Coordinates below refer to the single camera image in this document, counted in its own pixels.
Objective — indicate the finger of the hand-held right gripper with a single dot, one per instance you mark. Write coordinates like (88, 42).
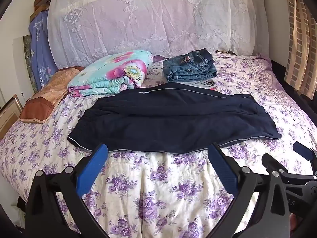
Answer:
(270, 162)
(302, 151)

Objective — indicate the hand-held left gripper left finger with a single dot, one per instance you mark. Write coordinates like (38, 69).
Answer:
(91, 168)

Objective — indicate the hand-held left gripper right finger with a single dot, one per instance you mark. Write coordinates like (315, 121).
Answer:
(223, 171)

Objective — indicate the navy blue pants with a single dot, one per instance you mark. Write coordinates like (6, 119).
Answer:
(173, 119)

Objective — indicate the purple floral bedsheet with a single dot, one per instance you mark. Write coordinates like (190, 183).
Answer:
(161, 191)

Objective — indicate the brown pillow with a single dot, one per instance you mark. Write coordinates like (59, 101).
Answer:
(47, 94)

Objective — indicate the folded grey garment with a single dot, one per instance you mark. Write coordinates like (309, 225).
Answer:
(203, 83)

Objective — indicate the beige striped curtain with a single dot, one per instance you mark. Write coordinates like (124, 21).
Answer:
(299, 54)

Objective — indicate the folded floral quilt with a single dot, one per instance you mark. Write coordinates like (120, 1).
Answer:
(111, 72)

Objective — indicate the folded blue jeans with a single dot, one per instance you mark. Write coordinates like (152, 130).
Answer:
(188, 67)

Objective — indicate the blue printed cloth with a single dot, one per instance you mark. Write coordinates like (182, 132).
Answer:
(40, 54)

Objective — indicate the purple cloth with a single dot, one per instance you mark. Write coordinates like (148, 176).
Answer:
(159, 58)

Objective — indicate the white lace cloth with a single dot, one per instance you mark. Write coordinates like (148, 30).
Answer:
(148, 17)

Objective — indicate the wooden frame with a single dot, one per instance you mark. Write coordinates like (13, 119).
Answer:
(40, 7)

